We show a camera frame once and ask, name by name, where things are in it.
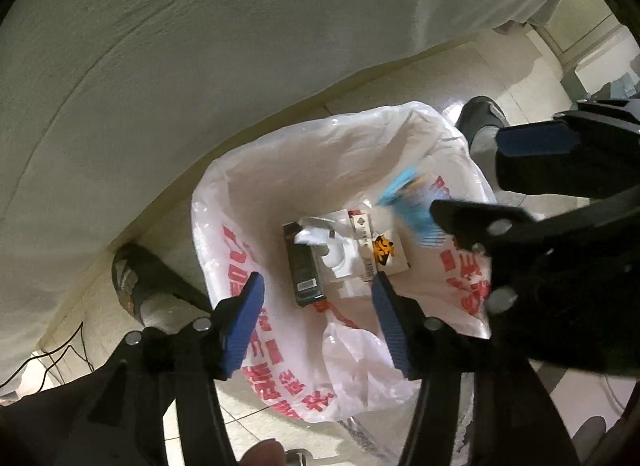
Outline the blue candy wrapper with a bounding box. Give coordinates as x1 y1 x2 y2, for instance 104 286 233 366
377 168 447 247

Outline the small packet with orange print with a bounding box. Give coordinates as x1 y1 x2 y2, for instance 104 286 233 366
372 233 412 273

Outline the red and white long box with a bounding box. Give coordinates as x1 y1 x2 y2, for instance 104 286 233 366
347 211 377 283

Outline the white plastic tray box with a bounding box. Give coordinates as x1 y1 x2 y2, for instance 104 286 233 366
299 211 372 297

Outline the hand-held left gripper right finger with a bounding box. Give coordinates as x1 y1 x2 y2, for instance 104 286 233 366
371 271 581 466

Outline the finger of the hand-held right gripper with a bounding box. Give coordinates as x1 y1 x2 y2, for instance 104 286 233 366
430 198 640 377
492 100 640 194

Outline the person's left foot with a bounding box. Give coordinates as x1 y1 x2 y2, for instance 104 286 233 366
111 242 212 333

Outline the person's left leg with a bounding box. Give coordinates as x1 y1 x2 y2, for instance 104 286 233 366
0 371 166 466

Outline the dark green box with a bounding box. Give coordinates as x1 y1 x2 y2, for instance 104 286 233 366
282 221 327 307

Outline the white plastic bag red print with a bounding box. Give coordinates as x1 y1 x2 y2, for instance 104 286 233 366
191 100 498 422

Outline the white bed base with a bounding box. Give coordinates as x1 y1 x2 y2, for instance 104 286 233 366
0 0 576 397

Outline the person's left hand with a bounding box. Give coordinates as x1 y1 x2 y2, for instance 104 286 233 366
240 441 287 466

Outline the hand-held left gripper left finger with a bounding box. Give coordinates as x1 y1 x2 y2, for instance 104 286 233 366
75 272 266 466

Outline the person's foot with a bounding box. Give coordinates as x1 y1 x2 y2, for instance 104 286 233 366
111 242 212 333
454 96 509 193

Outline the person's right foot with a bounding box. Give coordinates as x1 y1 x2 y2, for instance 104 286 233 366
454 96 509 193

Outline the black cable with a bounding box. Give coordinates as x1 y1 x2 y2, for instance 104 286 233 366
0 321 97 397

